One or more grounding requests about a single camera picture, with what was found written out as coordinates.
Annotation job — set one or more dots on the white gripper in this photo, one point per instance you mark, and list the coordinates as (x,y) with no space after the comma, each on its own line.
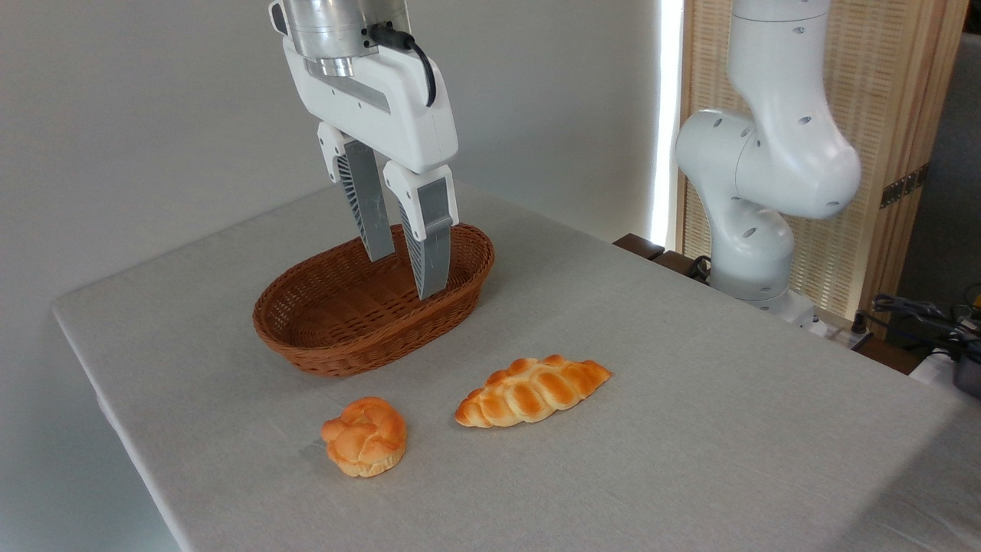
(383,107)

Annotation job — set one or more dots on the round knotted bread roll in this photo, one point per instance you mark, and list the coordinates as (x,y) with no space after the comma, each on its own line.
(366,437)

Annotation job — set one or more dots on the brown oval wicker basket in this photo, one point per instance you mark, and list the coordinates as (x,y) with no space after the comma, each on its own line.
(337,337)

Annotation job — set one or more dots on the long braided bread loaf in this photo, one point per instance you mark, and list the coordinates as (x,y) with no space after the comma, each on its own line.
(533,391)

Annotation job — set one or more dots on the dark wooden furniture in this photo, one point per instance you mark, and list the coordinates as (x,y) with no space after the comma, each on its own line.
(651,251)

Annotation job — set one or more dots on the grey tablecloth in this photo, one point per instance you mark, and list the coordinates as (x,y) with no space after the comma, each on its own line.
(613,460)

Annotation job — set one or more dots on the white power strip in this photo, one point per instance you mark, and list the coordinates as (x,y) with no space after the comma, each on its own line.
(839,333)

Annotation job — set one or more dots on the bamboo folding screen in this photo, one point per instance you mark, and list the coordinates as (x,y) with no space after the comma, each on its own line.
(881,77)

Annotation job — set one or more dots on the black screen hinge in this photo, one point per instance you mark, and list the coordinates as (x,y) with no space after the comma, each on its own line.
(904,186)

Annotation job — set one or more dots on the dark grey device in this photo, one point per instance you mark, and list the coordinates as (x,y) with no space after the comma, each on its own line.
(969,372)

